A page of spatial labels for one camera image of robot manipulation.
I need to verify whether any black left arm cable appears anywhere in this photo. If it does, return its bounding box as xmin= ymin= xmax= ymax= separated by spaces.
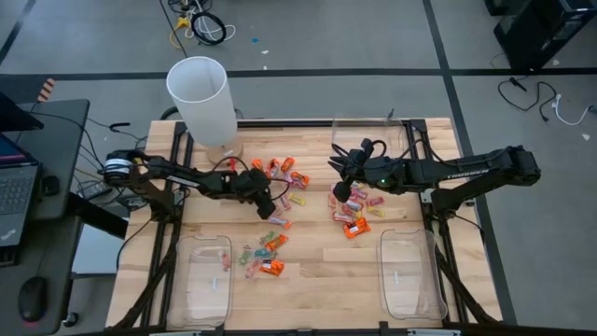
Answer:
xmin=212 ymin=156 xmax=291 ymax=203

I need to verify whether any clear plastic bin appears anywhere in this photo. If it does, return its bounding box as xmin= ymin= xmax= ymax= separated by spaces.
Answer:
xmin=330 ymin=114 xmax=406 ymax=169
xmin=375 ymin=227 xmax=449 ymax=322
xmin=166 ymin=234 xmax=234 ymax=330

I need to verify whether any grey laptop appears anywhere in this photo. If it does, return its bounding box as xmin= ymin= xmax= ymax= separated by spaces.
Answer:
xmin=0 ymin=133 xmax=42 ymax=248

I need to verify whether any black cable coil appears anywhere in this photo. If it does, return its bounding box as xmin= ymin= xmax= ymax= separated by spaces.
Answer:
xmin=189 ymin=9 xmax=229 ymax=47

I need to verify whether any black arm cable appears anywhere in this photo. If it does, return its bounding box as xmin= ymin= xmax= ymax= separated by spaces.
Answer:
xmin=212 ymin=156 xmax=291 ymax=203
xmin=330 ymin=138 xmax=428 ymax=164

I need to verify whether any white shade wooden base lamp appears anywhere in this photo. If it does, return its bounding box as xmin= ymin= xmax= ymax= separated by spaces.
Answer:
xmin=165 ymin=55 xmax=245 ymax=168

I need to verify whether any black computer mouse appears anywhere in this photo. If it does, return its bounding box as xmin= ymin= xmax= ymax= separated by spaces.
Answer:
xmin=17 ymin=275 xmax=49 ymax=324

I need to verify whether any black floor cable with plug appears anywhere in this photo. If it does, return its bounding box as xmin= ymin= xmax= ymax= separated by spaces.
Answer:
xmin=496 ymin=77 xmax=559 ymax=123

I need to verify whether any grey panel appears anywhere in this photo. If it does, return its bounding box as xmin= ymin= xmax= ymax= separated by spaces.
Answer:
xmin=72 ymin=223 xmax=123 ymax=275

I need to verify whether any black computer tower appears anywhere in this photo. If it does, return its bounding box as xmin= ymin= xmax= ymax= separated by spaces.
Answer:
xmin=493 ymin=0 xmax=597 ymax=71

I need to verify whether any orange black striped block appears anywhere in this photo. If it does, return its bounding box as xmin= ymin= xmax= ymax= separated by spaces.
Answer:
xmin=36 ymin=77 xmax=56 ymax=103

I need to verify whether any white floor cable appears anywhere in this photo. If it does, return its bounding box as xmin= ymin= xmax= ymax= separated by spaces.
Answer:
xmin=551 ymin=92 xmax=597 ymax=127

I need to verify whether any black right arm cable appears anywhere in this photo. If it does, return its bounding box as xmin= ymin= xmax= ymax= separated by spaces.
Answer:
xmin=330 ymin=138 xmax=428 ymax=164

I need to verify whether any yellow plug cable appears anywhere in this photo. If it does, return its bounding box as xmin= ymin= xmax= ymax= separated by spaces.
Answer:
xmin=168 ymin=16 xmax=191 ymax=50

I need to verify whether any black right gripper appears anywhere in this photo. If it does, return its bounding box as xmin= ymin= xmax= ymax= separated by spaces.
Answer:
xmin=327 ymin=138 xmax=379 ymax=204

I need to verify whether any small black desk device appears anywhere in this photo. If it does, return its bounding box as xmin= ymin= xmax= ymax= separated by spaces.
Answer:
xmin=40 ymin=175 xmax=61 ymax=197

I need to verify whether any red candy packets right pile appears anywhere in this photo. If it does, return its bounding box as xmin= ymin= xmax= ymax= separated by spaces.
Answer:
xmin=106 ymin=119 xmax=503 ymax=336

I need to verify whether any black desk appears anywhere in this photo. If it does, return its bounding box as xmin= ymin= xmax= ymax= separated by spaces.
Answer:
xmin=0 ymin=97 xmax=130 ymax=336

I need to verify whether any black monitor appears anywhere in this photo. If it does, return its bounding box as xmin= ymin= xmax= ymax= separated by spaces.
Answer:
xmin=0 ymin=91 xmax=46 ymax=133

